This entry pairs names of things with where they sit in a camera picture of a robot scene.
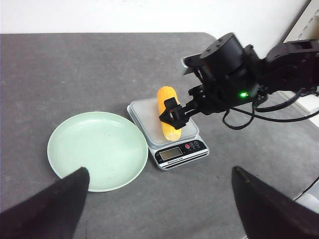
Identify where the silver digital kitchen scale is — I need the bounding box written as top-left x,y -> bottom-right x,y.
127,97 -> 210,172

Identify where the left gripper black left claw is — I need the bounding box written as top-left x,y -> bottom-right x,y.
0,167 -> 90,239

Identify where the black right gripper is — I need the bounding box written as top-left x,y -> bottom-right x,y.
159,32 -> 268,129

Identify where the left gripper black right claw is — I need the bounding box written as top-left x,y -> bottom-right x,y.
231,166 -> 319,239

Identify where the light green plate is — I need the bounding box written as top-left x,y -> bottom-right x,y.
47,112 -> 148,192

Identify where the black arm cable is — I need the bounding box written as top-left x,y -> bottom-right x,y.
222,87 -> 319,130

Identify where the yellow corn cob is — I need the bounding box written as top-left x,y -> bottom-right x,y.
157,86 -> 182,142

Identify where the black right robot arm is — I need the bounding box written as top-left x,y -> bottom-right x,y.
159,32 -> 319,129

